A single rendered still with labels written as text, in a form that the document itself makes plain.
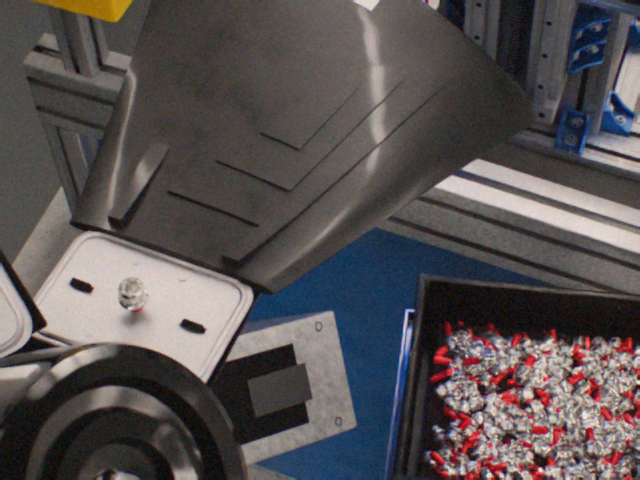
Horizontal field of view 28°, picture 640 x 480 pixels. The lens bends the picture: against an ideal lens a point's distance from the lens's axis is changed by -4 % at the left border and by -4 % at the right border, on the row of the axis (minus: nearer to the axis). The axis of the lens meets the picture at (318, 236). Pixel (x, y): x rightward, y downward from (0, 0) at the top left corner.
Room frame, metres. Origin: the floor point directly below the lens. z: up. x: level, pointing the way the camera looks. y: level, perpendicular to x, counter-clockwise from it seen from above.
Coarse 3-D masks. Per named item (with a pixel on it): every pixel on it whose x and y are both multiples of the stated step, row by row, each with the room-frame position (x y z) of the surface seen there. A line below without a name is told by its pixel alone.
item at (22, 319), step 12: (0, 264) 0.27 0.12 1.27; (0, 276) 0.27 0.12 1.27; (0, 288) 0.26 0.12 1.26; (12, 288) 0.27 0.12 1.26; (0, 300) 0.26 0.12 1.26; (12, 300) 0.26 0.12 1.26; (0, 312) 0.26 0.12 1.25; (12, 312) 0.26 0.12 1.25; (24, 312) 0.26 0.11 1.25; (0, 324) 0.26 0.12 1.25; (12, 324) 0.26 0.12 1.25; (24, 324) 0.26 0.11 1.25; (0, 336) 0.25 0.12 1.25; (12, 336) 0.25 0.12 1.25; (24, 336) 0.25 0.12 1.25; (0, 348) 0.25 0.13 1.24; (12, 348) 0.25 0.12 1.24
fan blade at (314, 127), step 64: (192, 0) 0.49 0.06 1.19; (256, 0) 0.49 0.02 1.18; (320, 0) 0.49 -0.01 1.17; (384, 0) 0.50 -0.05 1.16; (192, 64) 0.44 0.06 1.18; (256, 64) 0.44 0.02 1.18; (320, 64) 0.45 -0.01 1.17; (384, 64) 0.45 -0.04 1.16; (448, 64) 0.46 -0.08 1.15; (128, 128) 0.40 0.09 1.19; (192, 128) 0.40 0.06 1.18; (256, 128) 0.40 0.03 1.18; (320, 128) 0.40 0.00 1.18; (384, 128) 0.41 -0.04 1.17; (448, 128) 0.42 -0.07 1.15; (512, 128) 0.43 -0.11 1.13; (128, 192) 0.36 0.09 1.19; (192, 192) 0.36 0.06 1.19; (256, 192) 0.36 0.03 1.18; (320, 192) 0.36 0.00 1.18; (384, 192) 0.37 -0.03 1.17; (192, 256) 0.32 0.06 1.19; (256, 256) 0.32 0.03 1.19; (320, 256) 0.33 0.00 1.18
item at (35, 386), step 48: (0, 384) 0.23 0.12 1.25; (48, 384) 0.22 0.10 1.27; (96, 384) 0.23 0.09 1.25; (144, 384) 0.24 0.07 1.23; (192, 384) 0.24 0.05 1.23; (0, 432) 0.20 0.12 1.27; (48, 432) 0.21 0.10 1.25; (96, 432) 0.21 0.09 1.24; (144, 432) 0.22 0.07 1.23; (192, 432) 0.23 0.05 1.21
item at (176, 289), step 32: (64, 256) 0.33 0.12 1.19; (96, 256) 0.33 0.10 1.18; (128, 256) 0.33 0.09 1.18; (160, 256) 0.33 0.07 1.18; (64, 288) 0.31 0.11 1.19; (96, 288) 0.31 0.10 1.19; (160, 288) 0.31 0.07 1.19; (192, 288) 0.31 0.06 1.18; (224, 288) 0.31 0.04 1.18; (64, 320) 0.29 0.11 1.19; (96, 320) 0.29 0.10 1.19; (128, 320) 0.29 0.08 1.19; (160, 320) 0.29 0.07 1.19; (192, 320) 0.29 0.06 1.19; (224, 320) 0.29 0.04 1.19; (160, 352) 0.28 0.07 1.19; (192, 352) 0.27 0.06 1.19
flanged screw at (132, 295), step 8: (128, 280) 0.30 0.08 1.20; (136, 280) 0.30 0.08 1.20; (120, 288) 0.30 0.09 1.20; (128, 288) 0.30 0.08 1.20; (136, 288) 0.30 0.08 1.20; (144, 288) 0.30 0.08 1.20; (120, 296) 0.30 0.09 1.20; (128, 296) 0.30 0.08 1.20; (136, 296) 0.30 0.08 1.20; (144, 296) 0.30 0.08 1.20; (120, 304) 0.30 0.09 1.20; (128, 304) 0.30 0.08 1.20; (136, 304) 0.30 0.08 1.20; (144, 304) 0.30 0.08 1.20
